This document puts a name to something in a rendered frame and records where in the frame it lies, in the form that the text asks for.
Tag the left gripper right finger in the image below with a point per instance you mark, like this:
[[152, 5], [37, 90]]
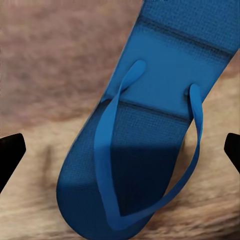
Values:
[[232, 149]]

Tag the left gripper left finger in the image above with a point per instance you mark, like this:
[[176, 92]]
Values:
[[12, 150]]

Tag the sandal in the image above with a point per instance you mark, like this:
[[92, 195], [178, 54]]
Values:
[[118, 169]]

